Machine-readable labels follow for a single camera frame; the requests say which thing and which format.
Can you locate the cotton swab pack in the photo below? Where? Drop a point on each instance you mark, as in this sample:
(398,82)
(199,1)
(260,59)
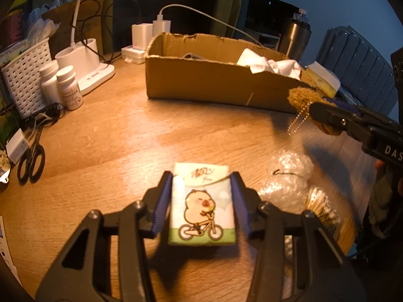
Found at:
(322,207)

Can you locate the steel tumbler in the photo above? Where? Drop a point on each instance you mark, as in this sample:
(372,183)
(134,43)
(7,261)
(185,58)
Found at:
(294,42)

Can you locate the small white box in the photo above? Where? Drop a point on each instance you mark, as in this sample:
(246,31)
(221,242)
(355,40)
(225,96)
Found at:
(17,144)

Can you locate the black scissors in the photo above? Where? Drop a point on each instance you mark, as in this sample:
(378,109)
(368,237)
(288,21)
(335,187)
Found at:
(31,163)

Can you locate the yellow curtain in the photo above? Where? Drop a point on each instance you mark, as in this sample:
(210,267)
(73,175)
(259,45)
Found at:
(236,3)

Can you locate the white charger plug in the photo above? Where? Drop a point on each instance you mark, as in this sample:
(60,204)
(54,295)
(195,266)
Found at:
(141,36)
(162,26)

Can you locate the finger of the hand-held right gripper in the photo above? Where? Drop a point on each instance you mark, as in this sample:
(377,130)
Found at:
(333,116)
(341,104)

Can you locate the white paper towel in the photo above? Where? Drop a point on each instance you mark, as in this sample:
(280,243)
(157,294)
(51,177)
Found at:
(270,64)

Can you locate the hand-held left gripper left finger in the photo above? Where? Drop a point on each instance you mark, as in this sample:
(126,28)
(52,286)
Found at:
(162,201)

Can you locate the grey padded headboard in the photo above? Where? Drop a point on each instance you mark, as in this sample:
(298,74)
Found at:
(355,69)

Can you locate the cartoon print tissue packet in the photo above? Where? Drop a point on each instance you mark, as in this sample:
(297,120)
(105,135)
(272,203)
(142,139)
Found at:
(201,207)

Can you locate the cardboard box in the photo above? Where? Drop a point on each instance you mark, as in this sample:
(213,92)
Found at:
(204,78)

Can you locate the white desk lamp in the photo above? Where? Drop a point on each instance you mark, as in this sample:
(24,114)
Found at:
(91,72)

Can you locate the brown paper bag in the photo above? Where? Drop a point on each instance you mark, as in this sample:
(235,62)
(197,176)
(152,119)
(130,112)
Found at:
(91,15)

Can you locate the crumpled clear plastic bag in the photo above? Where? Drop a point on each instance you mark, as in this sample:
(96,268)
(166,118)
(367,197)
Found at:
(42,28)

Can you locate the white and yellow tissue box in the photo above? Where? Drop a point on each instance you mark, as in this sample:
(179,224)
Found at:
(322,78)

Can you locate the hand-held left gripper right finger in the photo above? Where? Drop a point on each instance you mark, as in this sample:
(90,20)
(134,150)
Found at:
(241,204)

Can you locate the clear plastic water bottle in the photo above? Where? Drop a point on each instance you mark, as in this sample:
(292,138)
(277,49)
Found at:
(301,14)

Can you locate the clear bubble wrap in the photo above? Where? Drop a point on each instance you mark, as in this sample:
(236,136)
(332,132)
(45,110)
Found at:
(288,182)

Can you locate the black monitor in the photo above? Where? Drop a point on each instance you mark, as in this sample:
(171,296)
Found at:
(270,12)

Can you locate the white woven plastic basket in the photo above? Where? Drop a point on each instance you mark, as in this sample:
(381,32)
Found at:
(25,75)

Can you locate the red can with yellow lid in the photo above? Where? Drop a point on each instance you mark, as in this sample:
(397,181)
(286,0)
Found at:
(12,26)

